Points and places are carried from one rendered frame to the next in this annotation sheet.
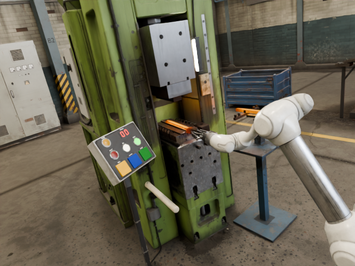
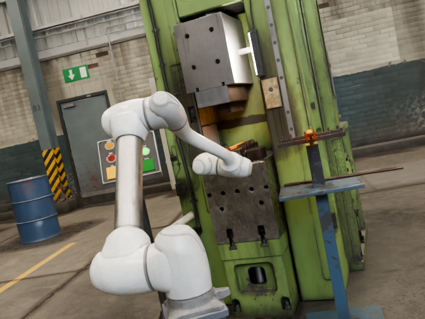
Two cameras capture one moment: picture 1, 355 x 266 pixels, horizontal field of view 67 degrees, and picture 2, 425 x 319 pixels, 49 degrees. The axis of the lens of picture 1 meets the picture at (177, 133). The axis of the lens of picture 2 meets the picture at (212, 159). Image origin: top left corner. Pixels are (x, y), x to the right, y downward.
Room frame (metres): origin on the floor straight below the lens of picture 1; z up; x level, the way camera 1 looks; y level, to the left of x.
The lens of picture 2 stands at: (0.09, -2.04, 1.20)
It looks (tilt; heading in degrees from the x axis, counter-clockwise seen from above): 5 degrees down; 49
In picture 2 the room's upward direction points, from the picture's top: 12 degrees counter-clockwise
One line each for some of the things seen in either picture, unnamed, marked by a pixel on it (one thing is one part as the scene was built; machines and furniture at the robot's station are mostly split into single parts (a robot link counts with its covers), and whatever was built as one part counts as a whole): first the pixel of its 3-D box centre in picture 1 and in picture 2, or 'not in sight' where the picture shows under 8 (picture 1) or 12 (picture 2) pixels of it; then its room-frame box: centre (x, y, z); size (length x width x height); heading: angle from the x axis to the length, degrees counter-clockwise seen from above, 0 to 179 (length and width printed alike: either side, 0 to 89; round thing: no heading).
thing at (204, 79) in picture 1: (204, 84); (271, 93); (2.17, -0.29, 1.27); 0.09 x 0.02 x 0.17; 118
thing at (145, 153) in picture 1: (145, 153); (147, 165); (1.58, 0.23, 1.01); 0.07 x 0.05 x 0.07; 143
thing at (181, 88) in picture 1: (165, 86); (223, 95); (2.10, 0.03, 1.32); 0.42 x 0.20 x 0.10; 28
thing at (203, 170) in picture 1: (183, 155); (252, 193); (2.13, -0.02, 0.69); 0.56 x 0.38 x 0.45; 28
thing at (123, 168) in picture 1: (123, 168); (113, 173); (1.42, 0.35, 1.01); 0.07 x 0.05 x 0.07; 143
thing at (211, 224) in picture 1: (190, 200); (265, 263); (2.13, -0.02, 0.23); 0.55 x 0.37 x 0.47; 28
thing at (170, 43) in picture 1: (165, 53); (221, 54); (2.12, -0.01, 1.56); 0.42 x 0.39 x 0.40; 28
